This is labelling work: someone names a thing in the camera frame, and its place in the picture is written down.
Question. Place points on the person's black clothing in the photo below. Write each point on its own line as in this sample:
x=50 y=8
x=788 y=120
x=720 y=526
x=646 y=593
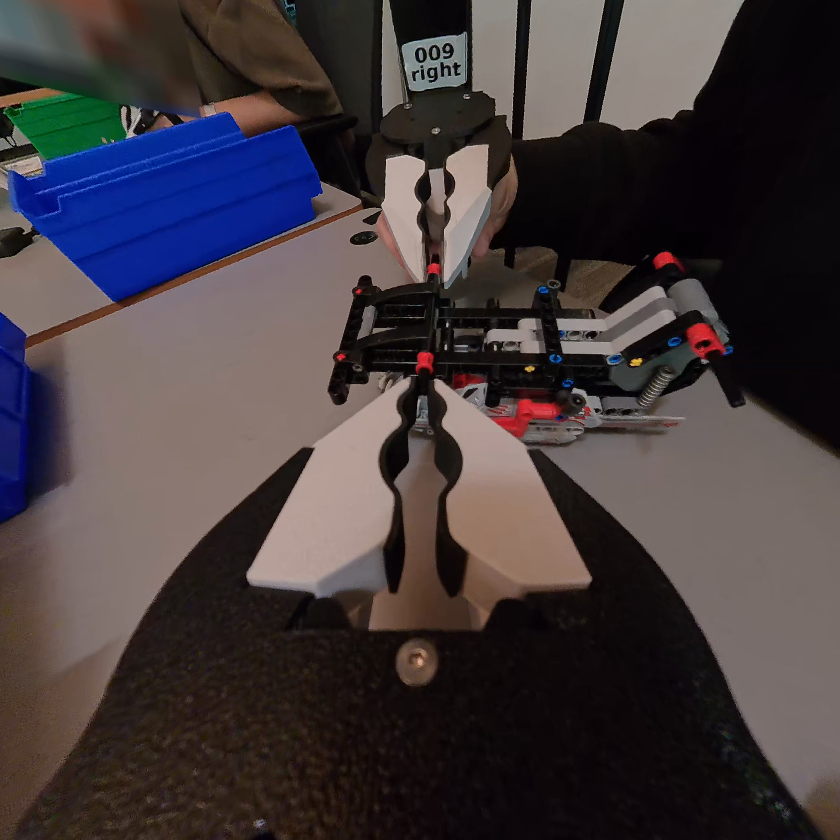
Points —
x=787 y=295

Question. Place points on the another person's forearm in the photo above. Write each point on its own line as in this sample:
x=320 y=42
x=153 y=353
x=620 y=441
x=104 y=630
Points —
x=262 y=110

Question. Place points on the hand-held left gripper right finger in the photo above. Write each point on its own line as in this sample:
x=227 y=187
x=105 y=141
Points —
x=512 y=518

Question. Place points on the person's right hand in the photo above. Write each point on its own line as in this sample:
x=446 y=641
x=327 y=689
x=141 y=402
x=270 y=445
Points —
x=502 y=207

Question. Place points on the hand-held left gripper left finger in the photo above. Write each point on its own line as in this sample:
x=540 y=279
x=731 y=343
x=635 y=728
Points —
x=315 y=518

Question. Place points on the black metal railing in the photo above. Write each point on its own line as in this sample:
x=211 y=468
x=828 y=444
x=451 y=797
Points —
x=522 y=59

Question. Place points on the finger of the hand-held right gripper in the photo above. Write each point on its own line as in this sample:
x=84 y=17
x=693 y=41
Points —
x=401 y=210
x=469 y=203

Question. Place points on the person's right forearm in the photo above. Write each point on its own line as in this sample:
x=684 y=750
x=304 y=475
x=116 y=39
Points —
x=590 y=190

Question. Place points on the green storage bin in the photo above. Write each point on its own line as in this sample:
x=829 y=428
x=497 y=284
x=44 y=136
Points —
x=59 y=124

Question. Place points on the grey desk with wooden edge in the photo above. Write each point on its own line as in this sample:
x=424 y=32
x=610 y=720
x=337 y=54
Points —
x=39 y=289

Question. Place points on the large blue storage bin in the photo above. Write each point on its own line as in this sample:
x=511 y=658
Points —
x=170 y=203

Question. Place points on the black desk grommet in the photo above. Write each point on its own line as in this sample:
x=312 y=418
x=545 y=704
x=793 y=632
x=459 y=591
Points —
x=363 y=237

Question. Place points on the building brick toy vehicle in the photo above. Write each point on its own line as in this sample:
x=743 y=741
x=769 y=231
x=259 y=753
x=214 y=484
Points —
x=499 y=348

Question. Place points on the zebra striped object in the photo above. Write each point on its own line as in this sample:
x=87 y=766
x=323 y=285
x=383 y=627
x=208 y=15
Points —
x=143 y=120

